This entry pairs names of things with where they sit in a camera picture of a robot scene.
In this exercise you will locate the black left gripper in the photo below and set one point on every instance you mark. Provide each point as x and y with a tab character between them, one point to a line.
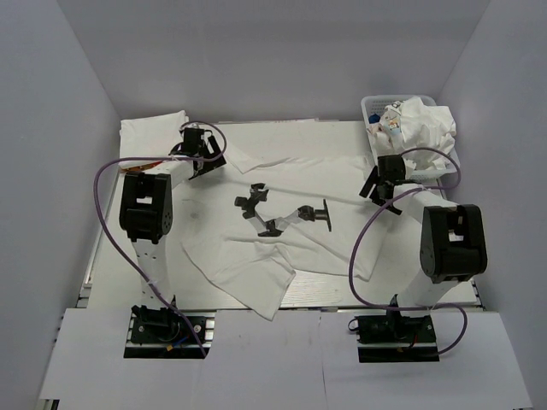
210	165

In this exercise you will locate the folded patterned pink t-shirt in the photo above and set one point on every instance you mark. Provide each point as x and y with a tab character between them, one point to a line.
138	168

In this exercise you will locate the white printed t-shirt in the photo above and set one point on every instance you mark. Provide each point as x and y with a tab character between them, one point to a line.
419	128

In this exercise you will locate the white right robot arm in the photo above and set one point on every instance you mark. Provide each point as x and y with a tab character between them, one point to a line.
452	245

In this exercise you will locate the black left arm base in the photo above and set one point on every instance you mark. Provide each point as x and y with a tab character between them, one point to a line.
161	334

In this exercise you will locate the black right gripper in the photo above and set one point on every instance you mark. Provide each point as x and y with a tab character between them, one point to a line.
373	179

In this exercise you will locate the folded white t-shirt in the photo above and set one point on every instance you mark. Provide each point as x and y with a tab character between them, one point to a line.
152	136

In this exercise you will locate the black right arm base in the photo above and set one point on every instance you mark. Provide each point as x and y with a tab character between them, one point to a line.
393	338

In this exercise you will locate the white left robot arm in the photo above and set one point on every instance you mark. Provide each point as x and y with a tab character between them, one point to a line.
147	205

